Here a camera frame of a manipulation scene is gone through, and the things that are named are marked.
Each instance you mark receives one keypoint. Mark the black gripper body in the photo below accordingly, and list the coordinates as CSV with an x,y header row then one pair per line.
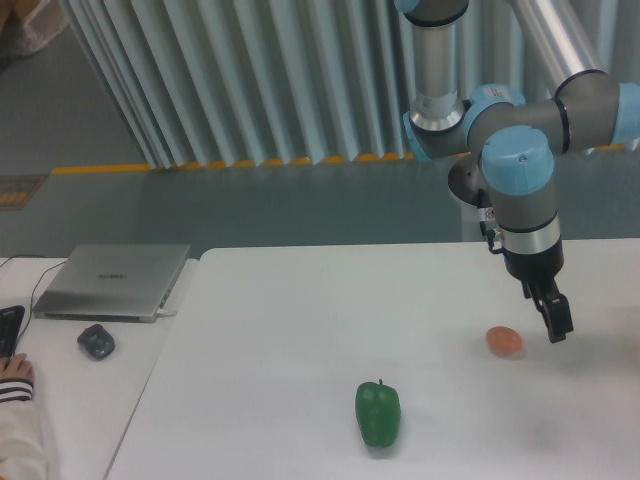
x,y
537,271

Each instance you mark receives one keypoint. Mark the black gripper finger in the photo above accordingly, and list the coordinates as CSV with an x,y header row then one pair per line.
x,y
558,318
540,304

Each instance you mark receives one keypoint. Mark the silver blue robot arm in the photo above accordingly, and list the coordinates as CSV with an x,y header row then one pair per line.
x,y
508,145

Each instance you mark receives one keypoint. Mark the white sleeved forearm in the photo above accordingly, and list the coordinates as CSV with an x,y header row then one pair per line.
x,y
22,450

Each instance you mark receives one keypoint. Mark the green bell pepper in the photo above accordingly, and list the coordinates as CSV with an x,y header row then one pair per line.
x,y
378,413

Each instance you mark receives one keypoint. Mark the person's hand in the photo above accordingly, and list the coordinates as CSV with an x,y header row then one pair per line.
x,y
17,368

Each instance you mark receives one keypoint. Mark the brown egg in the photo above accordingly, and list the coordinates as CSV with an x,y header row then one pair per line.
x,y
503,341

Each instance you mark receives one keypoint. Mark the white folding partition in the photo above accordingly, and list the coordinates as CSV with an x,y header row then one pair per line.
x,y
232,81

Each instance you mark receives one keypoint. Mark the silver closed laptop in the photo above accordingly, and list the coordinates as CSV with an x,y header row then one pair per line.
x,y
114,282

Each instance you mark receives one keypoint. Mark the black keyboard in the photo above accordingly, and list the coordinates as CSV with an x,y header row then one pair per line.
x,y
10,325

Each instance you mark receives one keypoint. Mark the brown cardboard box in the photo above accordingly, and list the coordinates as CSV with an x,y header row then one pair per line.
x,y
29,26

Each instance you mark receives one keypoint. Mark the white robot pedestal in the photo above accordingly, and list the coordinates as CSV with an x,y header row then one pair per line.
x,y
472,220

